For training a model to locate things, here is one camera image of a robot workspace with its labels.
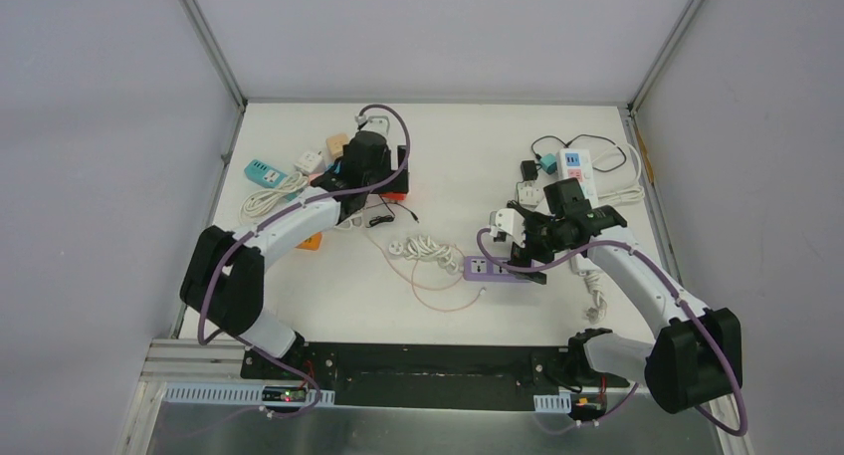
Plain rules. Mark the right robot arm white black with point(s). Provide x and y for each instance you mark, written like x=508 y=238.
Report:
x=695 y=356

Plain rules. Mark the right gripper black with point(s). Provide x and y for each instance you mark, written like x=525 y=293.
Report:
x=523 y=256

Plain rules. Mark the beige cube adapter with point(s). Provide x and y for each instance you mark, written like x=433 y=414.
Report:
x=335 y=145

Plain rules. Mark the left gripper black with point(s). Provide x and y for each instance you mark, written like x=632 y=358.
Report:
x=401 y=168

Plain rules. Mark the blue plug adapter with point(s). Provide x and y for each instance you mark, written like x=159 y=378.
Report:
x=333 y=170

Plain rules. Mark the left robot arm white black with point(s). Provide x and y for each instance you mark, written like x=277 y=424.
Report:
x=225 y=279

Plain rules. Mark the purple power strip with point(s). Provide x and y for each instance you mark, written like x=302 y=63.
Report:
x=482 y=269

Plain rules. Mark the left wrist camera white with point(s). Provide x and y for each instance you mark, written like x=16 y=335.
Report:
x=379 y=124

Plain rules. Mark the orange power strip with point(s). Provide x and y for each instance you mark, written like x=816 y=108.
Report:
x=312 y=243

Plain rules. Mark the teal power strip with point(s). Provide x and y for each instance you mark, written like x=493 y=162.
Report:
x=272 y=179

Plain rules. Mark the white cube adapter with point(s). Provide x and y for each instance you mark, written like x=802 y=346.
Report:
x=528 y=195
x=310 y=163

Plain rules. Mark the red cube socket adapter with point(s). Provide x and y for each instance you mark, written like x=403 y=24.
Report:
x=395 y=196

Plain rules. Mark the long white power strip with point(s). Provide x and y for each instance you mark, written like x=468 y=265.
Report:
x=577 y=164

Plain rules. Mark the black mounting base plate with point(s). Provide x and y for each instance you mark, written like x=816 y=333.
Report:
x=463 y=377

